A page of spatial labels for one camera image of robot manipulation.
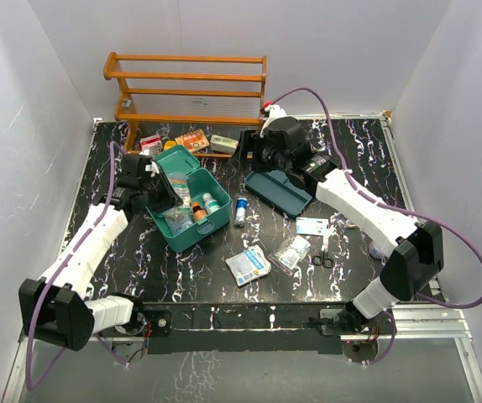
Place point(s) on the green plastic medicine box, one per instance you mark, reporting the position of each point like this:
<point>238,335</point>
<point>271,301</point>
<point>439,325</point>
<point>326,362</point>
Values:
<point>200,181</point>

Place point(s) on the clear bag of swabs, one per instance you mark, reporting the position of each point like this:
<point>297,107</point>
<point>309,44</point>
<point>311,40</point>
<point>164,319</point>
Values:
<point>290,253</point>

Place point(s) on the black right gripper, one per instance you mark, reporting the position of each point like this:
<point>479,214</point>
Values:
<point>247,137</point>

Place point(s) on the white green-label bottle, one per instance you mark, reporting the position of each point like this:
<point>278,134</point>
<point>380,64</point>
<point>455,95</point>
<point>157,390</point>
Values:
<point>210,203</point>

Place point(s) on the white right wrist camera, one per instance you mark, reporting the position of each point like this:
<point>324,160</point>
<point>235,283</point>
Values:
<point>271,112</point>

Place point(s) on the white green medicine box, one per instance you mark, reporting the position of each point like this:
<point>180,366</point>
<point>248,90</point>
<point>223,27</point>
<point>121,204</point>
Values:
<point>223,145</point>

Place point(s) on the blue white mask packet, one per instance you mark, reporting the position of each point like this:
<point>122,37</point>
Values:
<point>174,221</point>

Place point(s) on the orange pill box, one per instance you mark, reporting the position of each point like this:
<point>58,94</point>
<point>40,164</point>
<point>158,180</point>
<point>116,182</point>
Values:
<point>194,141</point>

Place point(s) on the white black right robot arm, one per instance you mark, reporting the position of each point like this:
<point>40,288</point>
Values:
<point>413,250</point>

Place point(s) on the orange wooden shelf rack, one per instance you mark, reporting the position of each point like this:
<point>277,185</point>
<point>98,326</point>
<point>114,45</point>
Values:
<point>187,89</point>

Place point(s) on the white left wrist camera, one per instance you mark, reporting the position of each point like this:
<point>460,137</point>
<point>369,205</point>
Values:
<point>152,169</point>

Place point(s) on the small yellow box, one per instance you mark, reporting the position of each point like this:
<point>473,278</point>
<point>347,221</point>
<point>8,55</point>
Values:
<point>170,144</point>

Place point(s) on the small white blue card packet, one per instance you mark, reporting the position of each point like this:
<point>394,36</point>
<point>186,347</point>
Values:
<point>311,226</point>

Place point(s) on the small blue-capped bottle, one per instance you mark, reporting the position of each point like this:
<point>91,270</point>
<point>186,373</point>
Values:
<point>240,212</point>

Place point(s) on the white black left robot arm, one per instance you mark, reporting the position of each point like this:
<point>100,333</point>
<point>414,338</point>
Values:
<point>54,307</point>

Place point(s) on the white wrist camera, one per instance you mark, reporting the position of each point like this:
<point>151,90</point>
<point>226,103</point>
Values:
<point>271,112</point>
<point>152,169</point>

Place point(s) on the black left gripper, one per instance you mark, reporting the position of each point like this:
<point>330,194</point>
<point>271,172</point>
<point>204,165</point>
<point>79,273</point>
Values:
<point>170,198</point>

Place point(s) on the green orange gauze packet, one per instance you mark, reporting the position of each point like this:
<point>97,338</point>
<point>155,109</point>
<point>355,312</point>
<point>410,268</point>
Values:
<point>179,183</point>

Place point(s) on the black handled scissors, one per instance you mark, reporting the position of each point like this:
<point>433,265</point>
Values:
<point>322,259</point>

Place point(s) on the blue divided tray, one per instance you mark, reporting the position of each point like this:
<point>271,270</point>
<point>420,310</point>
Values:
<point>275,188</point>

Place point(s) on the white blue cotton packet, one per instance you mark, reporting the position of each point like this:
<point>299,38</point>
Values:
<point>249,265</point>

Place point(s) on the round clear container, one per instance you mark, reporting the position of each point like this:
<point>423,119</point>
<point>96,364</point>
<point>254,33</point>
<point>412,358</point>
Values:
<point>375,251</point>

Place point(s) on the red white medicine box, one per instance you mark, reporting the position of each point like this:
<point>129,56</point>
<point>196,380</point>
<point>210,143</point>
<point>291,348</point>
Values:
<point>151,142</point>

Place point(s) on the brown orange-label bottle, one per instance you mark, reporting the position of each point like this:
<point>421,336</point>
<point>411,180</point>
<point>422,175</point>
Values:
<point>199,213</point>

